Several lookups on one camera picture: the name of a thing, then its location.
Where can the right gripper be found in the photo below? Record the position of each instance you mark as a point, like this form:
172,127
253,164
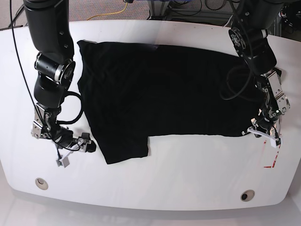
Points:
82,144

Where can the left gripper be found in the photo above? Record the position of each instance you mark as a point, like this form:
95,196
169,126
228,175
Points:
262,128

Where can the black t-shirt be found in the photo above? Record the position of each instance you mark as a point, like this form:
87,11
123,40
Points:
133,91

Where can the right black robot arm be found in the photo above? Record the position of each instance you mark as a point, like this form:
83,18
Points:
48,22

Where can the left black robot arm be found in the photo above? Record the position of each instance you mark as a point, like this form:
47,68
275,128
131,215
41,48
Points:
249,35

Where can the red tape rectangle marker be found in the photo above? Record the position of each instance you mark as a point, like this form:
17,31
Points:
269,155

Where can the right table grommet hole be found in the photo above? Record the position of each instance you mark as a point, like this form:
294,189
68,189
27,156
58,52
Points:
247,195

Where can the table grommet hole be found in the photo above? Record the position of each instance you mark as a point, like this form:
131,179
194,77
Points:
247,195
41,184

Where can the left table grommet hole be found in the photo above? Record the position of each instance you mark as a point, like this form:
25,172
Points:
41,184

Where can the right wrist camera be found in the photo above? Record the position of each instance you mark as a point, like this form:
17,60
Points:
64,162

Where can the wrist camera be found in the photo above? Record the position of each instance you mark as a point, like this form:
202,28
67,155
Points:
64,162
275,141

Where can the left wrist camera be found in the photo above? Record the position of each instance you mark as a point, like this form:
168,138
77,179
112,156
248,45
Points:
275,141

